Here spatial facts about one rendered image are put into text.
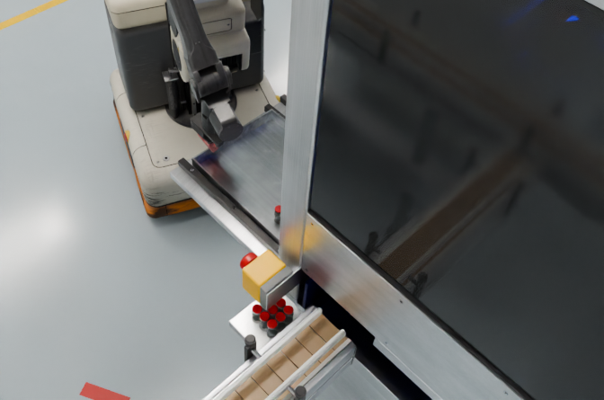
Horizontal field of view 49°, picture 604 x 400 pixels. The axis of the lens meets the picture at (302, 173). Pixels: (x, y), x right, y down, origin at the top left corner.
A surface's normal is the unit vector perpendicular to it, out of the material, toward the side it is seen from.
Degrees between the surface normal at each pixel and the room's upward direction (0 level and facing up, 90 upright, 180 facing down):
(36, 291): 0
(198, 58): 61
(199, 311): 0
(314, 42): 90
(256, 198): 0
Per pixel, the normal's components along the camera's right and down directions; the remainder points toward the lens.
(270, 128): 0.06, -0.63
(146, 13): 0.37, 0.74
